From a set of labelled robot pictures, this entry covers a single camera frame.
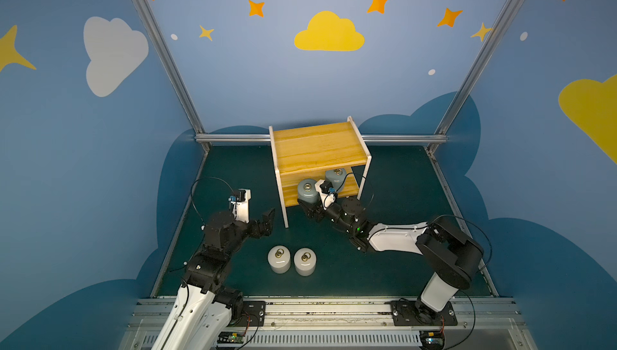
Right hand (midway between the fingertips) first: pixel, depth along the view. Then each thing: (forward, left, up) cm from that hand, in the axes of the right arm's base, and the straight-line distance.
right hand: (309, 191), depth 81 cm
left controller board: (-42, +21, -20) cm, 51 cm away
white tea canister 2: (-20, 0, -12) cm, 23 cm away
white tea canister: (-20, +9, -11) cm, 24 cm away
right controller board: (-38, -40, -23) cm, 60 cm away
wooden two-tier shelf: (+6, 0, +13) cm, 15 cm away
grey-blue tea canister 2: (+3, -9, +4) cm, 10 cm away
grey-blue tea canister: (-3, 0, +5) cm, 5 cm away
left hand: (-9, +15, +3) cm, 17 cm away
